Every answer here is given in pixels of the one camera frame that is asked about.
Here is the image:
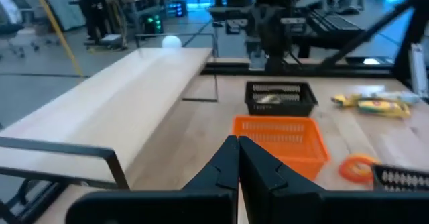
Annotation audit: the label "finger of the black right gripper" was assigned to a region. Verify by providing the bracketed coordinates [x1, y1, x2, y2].
[273, 12, 283, 47]
[264, 12, 274, 47]

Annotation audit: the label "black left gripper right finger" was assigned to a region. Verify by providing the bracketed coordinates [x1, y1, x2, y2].
[239, 135, 429, 224]

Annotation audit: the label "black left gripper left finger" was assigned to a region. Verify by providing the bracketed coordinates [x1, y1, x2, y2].
[65, 135, 240, 224]

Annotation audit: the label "orange slotted plastic basket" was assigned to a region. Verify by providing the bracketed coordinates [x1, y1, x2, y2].
[232, 115, 332, 181]

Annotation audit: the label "black slotted plastic basket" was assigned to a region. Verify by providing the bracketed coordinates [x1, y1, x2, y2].
[244, 80, 319, 117]
[371, 163, 429, 192]

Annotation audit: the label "black side desk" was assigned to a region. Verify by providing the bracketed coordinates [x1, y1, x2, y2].
[207, 0, 368, 59]

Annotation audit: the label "white globe desk lamp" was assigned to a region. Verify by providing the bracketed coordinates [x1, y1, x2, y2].
[161, 34, 183, 50]

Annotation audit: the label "cluttered background work desk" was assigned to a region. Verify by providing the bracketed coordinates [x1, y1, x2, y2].
[68, 0, 184, 49]

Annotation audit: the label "grey office chair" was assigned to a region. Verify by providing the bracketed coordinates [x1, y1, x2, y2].
[0, 15, 44, 60]

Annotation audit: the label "black keyboard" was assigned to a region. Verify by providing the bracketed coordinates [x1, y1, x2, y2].
[308, 9, 366, 39]

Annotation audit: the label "computer tower green lights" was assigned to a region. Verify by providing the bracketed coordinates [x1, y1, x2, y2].
[143, 11, 164, 34]

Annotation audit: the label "grey partition board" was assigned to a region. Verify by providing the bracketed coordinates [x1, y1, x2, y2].
[37, 0, 86, 31]

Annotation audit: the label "orange-red coil wrist keychain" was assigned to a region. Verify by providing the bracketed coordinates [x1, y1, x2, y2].
[338, 153, 381, 185]

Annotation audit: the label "wooden shelf riser black frame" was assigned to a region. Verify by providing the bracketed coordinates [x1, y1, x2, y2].
[0, 32, 219, 224]

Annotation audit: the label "silver bracket bar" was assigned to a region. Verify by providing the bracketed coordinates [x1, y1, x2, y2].
[409, 42, 429, 98]

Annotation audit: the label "yellow hanging cable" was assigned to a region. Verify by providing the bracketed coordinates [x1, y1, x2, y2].
[29, 0, 84, 79]

